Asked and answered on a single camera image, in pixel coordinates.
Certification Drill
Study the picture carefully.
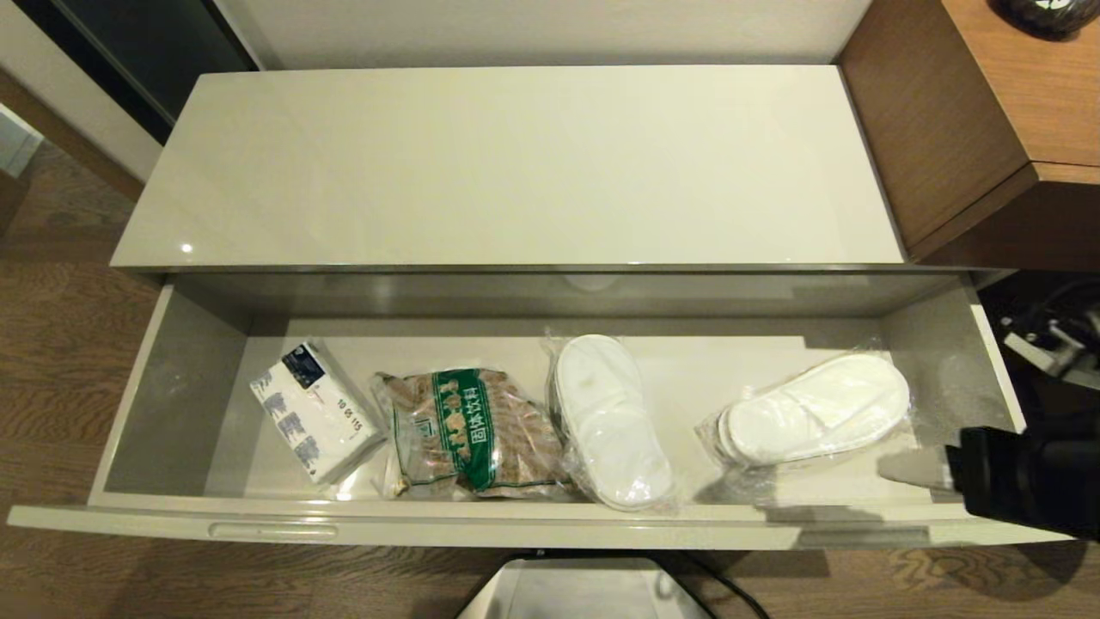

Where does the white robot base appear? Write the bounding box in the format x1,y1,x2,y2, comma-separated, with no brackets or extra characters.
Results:
460,557,710,619

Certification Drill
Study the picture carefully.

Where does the white blue tissue pack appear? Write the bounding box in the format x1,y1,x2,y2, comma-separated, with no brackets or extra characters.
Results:
249,338,386,485

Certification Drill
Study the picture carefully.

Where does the green label snack bag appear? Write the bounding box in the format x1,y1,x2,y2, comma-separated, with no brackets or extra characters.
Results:
371,368,578,502

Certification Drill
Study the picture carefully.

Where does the white slipper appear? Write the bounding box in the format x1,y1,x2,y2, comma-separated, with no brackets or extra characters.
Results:
694,340,916,474
540,328,680,517

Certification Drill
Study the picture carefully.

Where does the dark glass door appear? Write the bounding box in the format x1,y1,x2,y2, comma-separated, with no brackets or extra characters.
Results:
13,0,260,145

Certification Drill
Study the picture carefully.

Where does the pale grey panel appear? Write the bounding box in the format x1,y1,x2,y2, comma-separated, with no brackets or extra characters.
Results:
0,105,44,179

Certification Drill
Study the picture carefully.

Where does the dark glass vase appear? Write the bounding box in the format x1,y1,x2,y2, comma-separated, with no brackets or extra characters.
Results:
993,0,1100,40

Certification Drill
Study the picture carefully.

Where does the brown wooden desk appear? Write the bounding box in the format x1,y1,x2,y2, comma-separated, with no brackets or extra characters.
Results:
838,0,1100,274

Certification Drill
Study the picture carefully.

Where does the black base cable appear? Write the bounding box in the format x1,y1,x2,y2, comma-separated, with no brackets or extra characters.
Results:
679,550,772,619

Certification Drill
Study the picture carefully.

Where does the glossy grey cabinet top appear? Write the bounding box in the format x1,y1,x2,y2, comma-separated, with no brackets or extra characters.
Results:
110,64,1015,317

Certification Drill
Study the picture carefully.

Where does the white cabinet drawer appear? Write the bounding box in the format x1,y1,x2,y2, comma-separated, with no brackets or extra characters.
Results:
7,271,1075,551

